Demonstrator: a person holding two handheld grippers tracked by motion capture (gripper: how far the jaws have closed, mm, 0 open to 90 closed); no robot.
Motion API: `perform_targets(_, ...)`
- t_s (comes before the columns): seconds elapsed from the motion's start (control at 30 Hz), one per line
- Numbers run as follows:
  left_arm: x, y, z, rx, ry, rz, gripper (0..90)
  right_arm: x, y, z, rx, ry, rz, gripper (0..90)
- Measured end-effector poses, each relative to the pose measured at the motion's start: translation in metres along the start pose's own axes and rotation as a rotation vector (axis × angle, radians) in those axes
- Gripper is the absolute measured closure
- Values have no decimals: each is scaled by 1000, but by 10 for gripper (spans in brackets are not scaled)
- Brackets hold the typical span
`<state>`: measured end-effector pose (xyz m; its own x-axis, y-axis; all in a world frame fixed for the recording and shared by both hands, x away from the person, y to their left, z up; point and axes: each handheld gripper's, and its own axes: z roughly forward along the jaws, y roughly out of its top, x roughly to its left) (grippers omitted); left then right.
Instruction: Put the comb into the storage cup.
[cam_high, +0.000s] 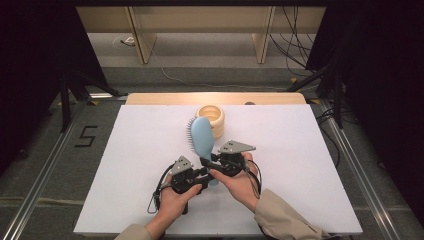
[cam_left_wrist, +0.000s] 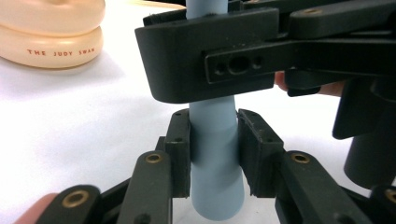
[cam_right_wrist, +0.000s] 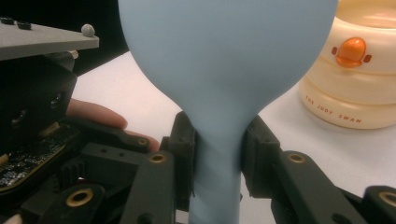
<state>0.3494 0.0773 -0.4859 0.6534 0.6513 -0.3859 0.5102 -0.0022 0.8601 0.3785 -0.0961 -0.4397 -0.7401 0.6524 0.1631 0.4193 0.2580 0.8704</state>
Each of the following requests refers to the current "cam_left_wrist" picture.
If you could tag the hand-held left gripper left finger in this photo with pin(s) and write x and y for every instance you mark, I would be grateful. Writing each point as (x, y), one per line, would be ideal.
(180, 155)

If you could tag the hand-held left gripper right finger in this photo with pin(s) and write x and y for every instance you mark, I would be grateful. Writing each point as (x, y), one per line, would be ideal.
(260, 155)

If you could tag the cream ringed duck cup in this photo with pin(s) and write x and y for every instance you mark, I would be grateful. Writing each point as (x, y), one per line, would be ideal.
(46, 34)

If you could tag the white table mat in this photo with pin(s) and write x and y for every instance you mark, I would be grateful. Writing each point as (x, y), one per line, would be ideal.
(77, 124)

